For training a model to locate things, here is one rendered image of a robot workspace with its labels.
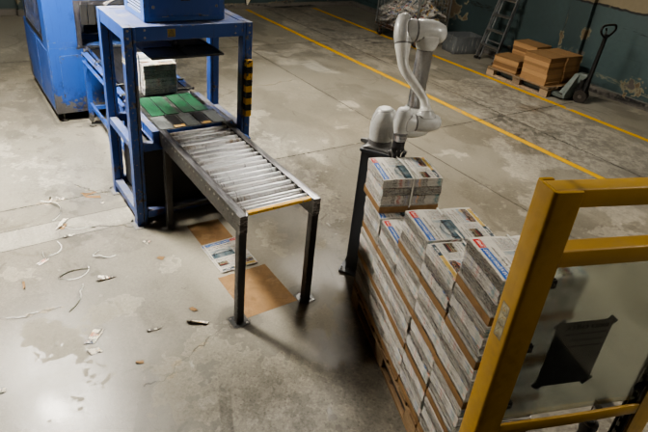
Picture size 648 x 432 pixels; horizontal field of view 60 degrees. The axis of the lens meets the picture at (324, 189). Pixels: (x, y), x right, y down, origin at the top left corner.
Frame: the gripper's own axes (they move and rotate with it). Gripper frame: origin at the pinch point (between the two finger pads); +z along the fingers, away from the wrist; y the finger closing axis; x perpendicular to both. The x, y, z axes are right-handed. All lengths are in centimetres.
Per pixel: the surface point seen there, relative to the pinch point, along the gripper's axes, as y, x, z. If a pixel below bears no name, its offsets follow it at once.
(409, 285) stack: -18, -84, 24
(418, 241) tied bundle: -18, -83, -3
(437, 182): 14.7, -30.6, -6.9
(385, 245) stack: -18, -47, 24
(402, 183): -7.2, -30.9, -7.2
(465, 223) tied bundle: 8, -79, -10
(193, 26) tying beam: -118, 114, -58
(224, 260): -101, 44, 95
